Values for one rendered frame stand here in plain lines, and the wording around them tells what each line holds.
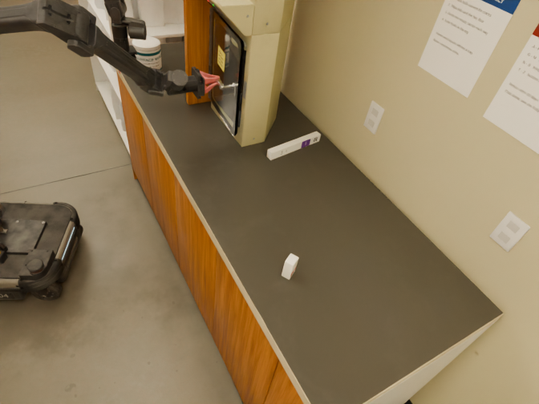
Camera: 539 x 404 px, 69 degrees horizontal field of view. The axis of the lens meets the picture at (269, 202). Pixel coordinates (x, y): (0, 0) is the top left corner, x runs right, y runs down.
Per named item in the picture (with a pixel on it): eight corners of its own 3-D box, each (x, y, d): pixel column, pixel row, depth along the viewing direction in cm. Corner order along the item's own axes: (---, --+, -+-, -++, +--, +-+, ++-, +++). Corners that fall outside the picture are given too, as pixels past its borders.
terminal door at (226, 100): (211, 98, 178) (212, 6, 150) (236, 137, 160) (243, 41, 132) (209, 98, 178) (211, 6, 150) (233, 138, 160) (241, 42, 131)
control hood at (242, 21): (212, 0, 149) (213, -29, 142) (252, 36, 131) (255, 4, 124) (184, 2, 144) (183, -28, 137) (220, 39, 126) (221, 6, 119)
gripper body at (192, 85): (202, 74, 141) (183, 76, 138) (202, 98, 148) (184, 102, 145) (196, 65, 144) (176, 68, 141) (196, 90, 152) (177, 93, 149)
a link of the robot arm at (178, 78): (147, 70, 140) (146, 94, 139) (152, 58, 130) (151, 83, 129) (180, 77, 145) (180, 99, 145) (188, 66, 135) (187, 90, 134)
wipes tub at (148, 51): (157, 62, 205) (155, 34, 195) (165, 74, 198) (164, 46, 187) (131, 66, 200) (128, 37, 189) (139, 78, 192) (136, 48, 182)
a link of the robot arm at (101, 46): (63, 5, 101) (60, 46, 100) (82, 3, 100) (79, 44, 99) (151, 71, 143) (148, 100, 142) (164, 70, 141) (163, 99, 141)
